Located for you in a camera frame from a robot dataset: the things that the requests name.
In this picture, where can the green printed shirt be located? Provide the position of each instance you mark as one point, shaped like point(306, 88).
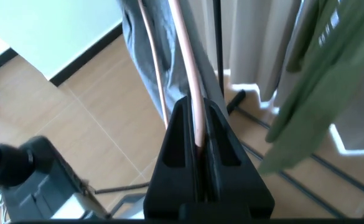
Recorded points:
point(318, 93)

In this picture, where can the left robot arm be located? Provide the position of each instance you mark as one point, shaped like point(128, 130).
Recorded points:
point(7, 161)

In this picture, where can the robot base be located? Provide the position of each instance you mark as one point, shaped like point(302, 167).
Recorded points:
point(57, 193)

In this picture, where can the black clothes rack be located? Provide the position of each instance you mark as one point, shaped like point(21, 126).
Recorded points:
point(218, 46)

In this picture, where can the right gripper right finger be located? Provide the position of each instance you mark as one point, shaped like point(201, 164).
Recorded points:
point(247, 183)

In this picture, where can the pale grey garment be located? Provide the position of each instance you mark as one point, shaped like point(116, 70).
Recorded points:
point(169, 74)

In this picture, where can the pink clothes hanger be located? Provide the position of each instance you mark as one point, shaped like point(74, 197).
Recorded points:
point(188, 62)

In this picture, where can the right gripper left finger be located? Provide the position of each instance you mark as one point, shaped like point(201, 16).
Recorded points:
point(169, 186)

